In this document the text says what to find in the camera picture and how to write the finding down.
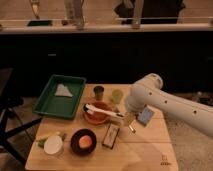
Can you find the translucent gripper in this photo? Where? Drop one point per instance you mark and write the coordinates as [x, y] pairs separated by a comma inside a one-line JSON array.
[[128, 118]]

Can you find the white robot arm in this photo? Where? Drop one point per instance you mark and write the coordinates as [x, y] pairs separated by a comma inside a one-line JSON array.
[[148, 91]]

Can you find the metal spoon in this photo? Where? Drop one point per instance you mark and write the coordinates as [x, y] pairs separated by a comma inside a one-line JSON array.
[[132, 129]]

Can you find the brown and blue sponge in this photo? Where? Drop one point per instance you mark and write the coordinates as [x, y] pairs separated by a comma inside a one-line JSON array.
[[145, 116]]

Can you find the small rectangular box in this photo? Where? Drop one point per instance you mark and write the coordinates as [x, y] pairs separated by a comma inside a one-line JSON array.
[[110, 136]]

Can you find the green translucent cup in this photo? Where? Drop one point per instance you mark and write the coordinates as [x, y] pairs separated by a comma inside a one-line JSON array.
[[117, 96]]

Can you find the dark metal cup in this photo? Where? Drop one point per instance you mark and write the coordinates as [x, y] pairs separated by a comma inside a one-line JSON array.
[[98, 91]]

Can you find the orange fruit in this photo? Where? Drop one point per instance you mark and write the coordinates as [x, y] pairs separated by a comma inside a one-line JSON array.
[[85, 141]]

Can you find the black bowl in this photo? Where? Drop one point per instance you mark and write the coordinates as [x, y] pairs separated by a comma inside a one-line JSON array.
[[75, 142]]

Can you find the green plastic tray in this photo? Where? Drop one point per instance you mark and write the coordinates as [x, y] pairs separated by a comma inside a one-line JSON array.
[[48, 104]]

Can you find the grey folded cloth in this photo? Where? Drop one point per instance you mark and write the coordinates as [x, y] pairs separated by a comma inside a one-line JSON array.
[[63, 91]]

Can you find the white round lid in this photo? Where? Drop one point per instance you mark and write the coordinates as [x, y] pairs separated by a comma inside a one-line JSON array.
[[53, 145]]

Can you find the black chair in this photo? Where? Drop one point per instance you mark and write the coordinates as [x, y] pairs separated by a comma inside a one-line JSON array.
[[6, 111]]

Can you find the dark counter with rail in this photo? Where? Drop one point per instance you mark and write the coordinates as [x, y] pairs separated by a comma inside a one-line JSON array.
[[182, 54]]

